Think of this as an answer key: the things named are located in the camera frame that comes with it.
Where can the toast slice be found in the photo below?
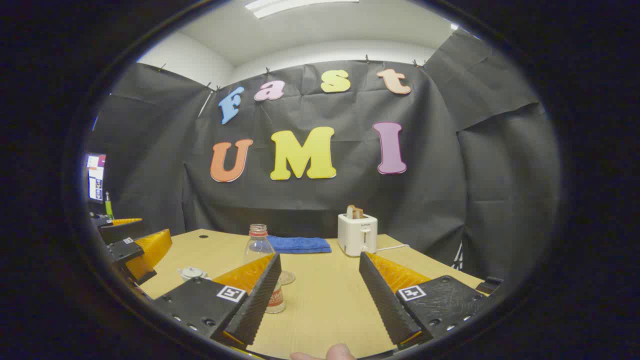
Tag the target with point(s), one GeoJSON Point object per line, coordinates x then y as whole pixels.
{"type": "Point", "coordinates": [355, 212]}

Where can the white ceramic teacup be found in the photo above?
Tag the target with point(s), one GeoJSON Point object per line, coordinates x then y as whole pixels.
{"type": "Point", "coordinates": [192, 275]}

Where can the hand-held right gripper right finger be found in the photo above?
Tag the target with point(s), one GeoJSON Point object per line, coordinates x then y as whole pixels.
{"type": "Point", "coordinates": [382, 300]}

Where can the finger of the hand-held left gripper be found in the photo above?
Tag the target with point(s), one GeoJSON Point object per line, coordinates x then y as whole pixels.
{"type": "Point", "coordinates": [122, 232]}
{"type": "Point", "coordinates": [147, 250]}

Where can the computer monitor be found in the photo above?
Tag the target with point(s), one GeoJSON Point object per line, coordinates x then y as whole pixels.
{"type": "Point", "coordinates": [96, 175]}

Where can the white toaster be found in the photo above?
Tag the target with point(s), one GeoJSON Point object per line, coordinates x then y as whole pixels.
{"type": "Point", "coordinates": [356, 235]}

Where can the clear plastic water bottle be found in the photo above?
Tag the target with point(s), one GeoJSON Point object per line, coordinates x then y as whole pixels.
{"type": "Point", "coordinates": [258, 247]}

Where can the green drink bottle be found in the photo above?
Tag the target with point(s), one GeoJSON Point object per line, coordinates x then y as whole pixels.
{"type": "Point", "coordinates": [108, 206]}

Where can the round cork coaster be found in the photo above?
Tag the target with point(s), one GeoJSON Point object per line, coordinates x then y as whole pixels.
{"type": "Point", "coordinates": [288, 277]}

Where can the blue folded towel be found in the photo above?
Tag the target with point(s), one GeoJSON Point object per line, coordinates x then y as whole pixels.
{"type": "Point", "coordinates": [300, 244]}

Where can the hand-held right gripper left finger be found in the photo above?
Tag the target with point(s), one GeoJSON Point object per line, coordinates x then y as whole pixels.
{"type": "Point", "coordinates": [257, 300]}

